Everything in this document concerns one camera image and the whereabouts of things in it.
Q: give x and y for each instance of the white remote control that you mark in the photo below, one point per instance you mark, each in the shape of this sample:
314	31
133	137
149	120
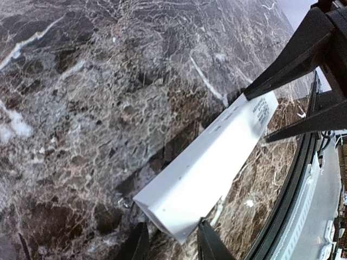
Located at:
192	184

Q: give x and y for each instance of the grey slotted cable duct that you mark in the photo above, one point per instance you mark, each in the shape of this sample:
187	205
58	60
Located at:
309	232

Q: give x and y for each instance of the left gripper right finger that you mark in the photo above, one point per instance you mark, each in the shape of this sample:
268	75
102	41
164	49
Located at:
210	246

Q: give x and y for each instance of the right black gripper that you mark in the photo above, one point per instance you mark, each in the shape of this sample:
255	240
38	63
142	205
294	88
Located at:
320	36

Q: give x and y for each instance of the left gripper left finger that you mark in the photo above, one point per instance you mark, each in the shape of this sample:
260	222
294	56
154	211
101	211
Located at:
137	246

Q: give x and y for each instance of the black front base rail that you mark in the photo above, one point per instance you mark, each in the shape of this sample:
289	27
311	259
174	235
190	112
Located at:
269	239

